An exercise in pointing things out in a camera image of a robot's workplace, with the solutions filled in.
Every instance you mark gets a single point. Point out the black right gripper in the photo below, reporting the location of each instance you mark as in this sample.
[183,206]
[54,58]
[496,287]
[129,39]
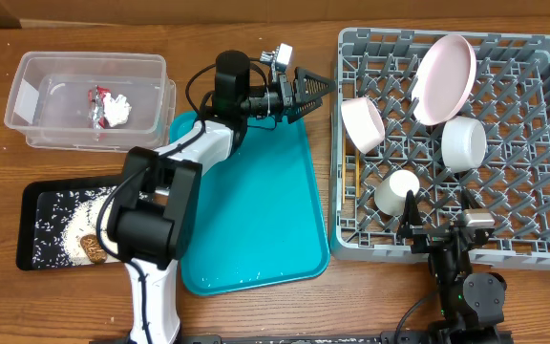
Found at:
[411,225]

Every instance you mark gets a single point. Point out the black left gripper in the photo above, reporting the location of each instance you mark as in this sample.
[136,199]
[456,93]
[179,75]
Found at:
[290,97]

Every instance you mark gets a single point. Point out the white plastic cup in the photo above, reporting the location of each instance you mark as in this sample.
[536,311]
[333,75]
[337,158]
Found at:
[390,194]

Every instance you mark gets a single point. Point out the white bowl with leftovers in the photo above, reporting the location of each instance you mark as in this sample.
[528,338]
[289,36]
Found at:
[363,123]

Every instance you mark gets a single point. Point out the white round plate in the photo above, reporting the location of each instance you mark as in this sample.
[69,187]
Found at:
[444,80]

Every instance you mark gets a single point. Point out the white napkin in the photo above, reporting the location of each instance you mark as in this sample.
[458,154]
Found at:
[116,110]

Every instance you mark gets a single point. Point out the red snack wrapper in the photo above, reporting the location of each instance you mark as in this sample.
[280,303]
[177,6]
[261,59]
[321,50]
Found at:
[97,108]

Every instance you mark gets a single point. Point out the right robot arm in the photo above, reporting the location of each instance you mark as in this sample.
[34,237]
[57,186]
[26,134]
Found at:
[471,303]

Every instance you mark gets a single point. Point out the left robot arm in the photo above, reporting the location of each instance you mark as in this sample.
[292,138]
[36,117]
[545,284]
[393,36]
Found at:
[151,214]

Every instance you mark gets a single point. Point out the grey dishwasher rack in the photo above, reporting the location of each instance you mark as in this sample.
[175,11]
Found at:
[511,97]

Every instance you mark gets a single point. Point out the white bowl in rack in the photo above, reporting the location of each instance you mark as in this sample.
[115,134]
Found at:
[463,144]

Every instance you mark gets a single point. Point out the teal serving tray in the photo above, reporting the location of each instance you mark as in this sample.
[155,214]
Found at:
[260,219]

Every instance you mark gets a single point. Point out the clear plastic bin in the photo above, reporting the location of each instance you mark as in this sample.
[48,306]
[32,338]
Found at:
[53,94]

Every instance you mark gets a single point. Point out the spilled white rice pile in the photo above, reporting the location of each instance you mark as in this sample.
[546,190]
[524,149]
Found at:
[61,219]

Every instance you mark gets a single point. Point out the brown food leftover piece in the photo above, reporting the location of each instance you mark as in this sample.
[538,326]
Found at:
[93,249]

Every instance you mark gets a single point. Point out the black plastic tray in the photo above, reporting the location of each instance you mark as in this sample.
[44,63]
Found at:
[29,206]

